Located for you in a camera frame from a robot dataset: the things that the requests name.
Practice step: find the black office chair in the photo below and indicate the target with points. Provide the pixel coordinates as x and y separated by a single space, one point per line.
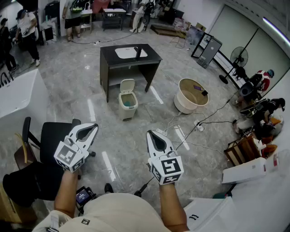
59 140

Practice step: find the white sink basin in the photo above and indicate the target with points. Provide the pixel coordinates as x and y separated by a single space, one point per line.
127 52

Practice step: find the white stool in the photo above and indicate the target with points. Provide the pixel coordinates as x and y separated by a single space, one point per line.
86 13

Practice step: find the clear bag red label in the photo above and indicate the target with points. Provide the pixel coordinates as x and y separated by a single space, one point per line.
275 159

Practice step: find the black vanity cabinet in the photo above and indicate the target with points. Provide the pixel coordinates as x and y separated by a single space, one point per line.
127 62

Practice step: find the teal bag of trash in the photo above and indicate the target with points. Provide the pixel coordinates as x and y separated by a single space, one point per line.
127 103

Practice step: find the round beige side table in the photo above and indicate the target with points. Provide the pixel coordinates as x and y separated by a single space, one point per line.
187 102

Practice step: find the teal container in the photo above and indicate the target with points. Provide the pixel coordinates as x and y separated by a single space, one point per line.
220 196

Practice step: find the black sink faucet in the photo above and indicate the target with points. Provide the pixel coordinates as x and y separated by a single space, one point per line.
137 53

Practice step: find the white storage box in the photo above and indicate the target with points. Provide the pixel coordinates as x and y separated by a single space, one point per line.
210 215

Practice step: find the black screen device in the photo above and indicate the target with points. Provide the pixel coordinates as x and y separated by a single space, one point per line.
83 196

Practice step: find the person's beige shirt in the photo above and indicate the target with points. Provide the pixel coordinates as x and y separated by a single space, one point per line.
117 215

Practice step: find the wooden rack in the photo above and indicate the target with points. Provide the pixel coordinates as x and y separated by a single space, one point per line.
243 150

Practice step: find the grey table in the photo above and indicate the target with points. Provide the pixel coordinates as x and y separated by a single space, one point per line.
114 13

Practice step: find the black bathtub faucet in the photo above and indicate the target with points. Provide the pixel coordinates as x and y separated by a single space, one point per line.
4 79

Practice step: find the brown wooden stool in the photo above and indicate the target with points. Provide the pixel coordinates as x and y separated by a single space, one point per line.
21 156

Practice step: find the purple phone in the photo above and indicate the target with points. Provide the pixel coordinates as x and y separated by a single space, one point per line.
197 87

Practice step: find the person's right forearm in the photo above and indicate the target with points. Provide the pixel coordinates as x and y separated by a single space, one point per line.
172 204

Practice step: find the cardboard box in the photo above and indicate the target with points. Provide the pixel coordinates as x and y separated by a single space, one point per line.
13 213

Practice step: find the cream trash bin with lid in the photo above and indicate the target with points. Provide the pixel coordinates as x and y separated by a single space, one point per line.
128 112

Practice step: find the white power adapter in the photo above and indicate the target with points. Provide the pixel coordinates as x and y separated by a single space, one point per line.
159 130

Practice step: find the black phone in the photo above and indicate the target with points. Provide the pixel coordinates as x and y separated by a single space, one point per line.
204 93

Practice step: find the white bathtub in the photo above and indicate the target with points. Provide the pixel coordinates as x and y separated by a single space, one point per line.
20 95

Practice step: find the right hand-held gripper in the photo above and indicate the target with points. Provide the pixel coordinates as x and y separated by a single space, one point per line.
166 168

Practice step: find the white plastic bin lid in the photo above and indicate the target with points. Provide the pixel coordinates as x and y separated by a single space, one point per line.
127 85

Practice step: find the black standing fan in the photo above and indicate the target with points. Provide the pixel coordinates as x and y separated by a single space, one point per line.
239 56

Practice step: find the white power strip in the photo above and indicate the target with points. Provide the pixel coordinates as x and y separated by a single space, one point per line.
199 126

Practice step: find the person's left shoe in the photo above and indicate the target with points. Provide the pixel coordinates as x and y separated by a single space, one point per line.
109 188

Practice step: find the orange cushion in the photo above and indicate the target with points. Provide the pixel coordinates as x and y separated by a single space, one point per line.
269 150

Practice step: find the person's left forearm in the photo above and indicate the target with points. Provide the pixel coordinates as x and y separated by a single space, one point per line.
66 192

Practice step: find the wooden platform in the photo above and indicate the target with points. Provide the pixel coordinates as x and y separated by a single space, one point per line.
166 30

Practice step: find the long white box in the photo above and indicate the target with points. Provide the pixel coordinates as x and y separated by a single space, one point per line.
243 172

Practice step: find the black framed glass cabinet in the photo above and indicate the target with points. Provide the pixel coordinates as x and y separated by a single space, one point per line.
211 51

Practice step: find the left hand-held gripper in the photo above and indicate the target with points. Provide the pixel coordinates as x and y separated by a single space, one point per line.
71 156

